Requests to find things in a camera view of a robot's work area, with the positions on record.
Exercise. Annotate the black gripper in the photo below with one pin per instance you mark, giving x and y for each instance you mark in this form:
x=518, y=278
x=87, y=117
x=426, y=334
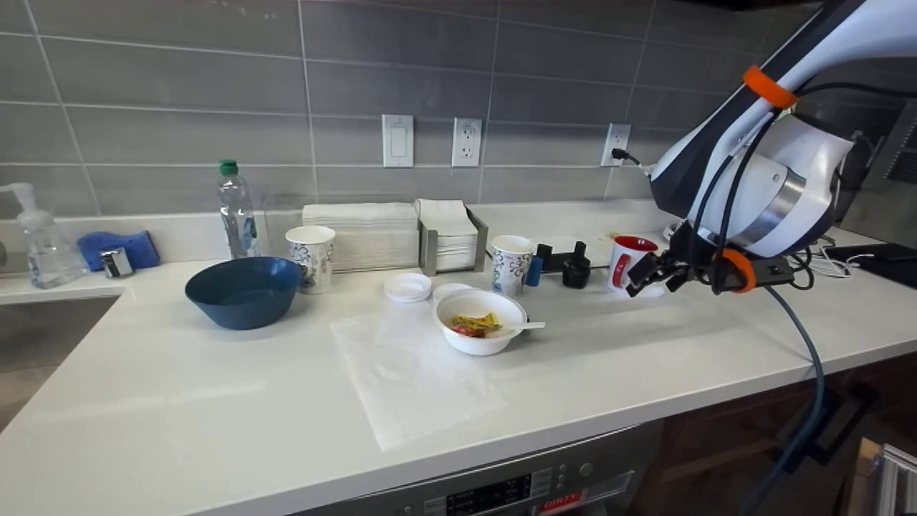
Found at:
x=694, y=257

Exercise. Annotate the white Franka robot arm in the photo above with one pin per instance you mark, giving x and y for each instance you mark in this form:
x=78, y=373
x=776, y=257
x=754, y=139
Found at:
x=813, y=161

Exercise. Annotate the small black bottle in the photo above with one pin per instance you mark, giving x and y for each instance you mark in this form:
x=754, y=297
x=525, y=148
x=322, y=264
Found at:
x=578, y=270

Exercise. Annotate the small blue cylinder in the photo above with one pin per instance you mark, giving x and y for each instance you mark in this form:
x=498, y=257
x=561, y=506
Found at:
x=538, y=268

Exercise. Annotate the white bowl with food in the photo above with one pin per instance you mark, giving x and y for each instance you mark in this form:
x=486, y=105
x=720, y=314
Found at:
x=478, y=324

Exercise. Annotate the black tablet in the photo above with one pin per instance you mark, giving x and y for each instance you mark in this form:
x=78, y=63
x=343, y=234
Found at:
x=877, y=264

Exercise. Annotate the metal napkin holder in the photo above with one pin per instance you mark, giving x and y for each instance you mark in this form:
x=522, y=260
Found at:
x=428, y=248

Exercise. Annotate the dishwasher control panel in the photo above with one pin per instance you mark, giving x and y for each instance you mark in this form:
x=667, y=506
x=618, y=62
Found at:
x=498, y=489

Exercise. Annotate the blue bowl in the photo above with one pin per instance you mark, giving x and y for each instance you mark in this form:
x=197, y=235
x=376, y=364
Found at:
x=244, y=297

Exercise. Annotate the clear bottle green cap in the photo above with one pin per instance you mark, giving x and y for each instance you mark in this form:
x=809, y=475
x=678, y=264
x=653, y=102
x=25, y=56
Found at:
x=237, y=217

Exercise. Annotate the blue sponge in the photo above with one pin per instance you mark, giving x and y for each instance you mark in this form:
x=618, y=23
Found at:
x=118, y=246

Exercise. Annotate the clear soap dispenser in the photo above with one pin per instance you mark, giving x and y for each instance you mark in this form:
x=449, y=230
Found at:
x=45, y=253

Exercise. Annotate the black wrist camera orange mount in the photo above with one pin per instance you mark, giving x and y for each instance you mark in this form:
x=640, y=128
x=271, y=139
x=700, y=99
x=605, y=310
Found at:
x=750, y=270

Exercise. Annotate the white wall outlet with plug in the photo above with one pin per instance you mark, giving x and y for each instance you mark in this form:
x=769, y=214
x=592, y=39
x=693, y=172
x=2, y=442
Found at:
x=611, y=135

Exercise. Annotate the white wall switch plate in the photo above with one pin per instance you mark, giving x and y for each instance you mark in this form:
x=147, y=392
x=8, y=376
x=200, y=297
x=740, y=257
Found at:
x=398, y=142

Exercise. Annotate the white metal cart frame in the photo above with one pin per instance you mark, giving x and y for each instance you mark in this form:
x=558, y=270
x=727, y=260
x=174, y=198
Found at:
x=883, y=478

